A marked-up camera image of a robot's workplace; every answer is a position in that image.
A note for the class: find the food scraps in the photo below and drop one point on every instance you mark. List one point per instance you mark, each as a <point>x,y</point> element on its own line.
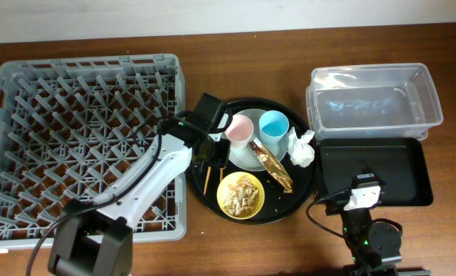
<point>242,197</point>

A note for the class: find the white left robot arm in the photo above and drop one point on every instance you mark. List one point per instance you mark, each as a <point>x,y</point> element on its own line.
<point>97,238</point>

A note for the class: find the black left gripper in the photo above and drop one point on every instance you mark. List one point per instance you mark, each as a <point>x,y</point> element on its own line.
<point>220,154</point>

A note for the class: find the black rectangular tray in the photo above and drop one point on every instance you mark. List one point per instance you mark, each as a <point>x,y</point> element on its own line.
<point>398,162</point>

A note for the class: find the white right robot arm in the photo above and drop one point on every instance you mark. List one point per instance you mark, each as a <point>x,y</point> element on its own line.
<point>374,243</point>

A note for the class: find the pink plastic cup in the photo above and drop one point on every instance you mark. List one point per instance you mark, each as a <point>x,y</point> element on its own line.
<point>240,131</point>

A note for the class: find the light grey plate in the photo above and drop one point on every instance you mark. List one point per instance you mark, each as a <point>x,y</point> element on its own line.
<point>245,158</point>

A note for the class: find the white paper napkin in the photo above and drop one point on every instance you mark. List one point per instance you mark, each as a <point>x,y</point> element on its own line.
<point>300,151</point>

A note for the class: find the blue plastic cup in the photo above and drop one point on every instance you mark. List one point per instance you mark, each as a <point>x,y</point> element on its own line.
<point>273,125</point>

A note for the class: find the clear plastic waste bin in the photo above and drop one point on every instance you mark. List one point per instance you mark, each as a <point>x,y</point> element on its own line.
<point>373,100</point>

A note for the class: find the round black serving tray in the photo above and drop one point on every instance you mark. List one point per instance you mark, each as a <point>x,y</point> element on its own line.
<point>277,204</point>

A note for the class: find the gold foil snack wrapper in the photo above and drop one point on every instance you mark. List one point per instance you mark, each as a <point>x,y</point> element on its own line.
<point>268,160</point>

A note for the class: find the grey plastic dishwasher rack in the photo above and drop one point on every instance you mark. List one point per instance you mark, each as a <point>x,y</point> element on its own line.
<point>69,128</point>

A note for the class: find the yellow bowl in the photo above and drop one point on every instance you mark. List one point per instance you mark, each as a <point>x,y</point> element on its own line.
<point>223,191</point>

